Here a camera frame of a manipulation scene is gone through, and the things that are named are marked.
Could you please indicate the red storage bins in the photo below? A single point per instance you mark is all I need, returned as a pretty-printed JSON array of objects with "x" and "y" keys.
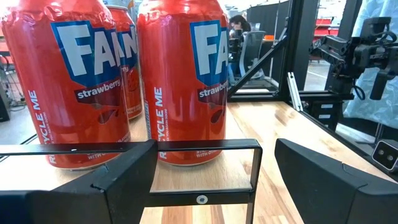
[{"x": 323, "y": 26}]

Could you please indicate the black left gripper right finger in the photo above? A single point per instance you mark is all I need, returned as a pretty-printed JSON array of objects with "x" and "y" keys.
[{"x": 342, "y": 193}]

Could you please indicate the grey office chair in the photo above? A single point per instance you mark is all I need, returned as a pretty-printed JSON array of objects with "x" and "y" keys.
[{"x": 252, "y": 49}]

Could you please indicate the silver metal bracket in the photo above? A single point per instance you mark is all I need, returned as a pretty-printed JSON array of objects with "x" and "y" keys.
[{"x": 293, "y": 90}]

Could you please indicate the black drawer unit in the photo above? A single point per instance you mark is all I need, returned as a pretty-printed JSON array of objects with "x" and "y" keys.
[{"x": 323, "y": 112}]

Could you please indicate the black aluminium table frame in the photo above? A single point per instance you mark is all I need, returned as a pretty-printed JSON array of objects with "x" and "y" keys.
[{"x": 298, "y": 46}]

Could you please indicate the translucent plastic sheet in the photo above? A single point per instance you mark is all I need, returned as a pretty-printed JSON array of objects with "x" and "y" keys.
[{"x": 373, "y": 105}]

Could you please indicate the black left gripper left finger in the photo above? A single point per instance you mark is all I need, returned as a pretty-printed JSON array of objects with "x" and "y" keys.
[{"x": 77, "y": 202}]

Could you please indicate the Fanta soda can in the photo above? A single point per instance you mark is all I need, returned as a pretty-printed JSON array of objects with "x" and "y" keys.
[
  {"x": 132, "y": 62},
  {"x": 183, "y": 81},
  {"x": 65, "y": 87}
]

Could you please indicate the person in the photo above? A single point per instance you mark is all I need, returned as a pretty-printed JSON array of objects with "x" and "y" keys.
[{"x": 237, "y": 25}]

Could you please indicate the wooden shelf with black frame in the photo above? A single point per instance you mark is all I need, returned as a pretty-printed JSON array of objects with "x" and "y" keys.
[{"x": 217, "y": 197}]

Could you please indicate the small grey camera module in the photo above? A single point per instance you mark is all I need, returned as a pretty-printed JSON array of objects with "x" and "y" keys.
[{"x": 385, "y": 154}]

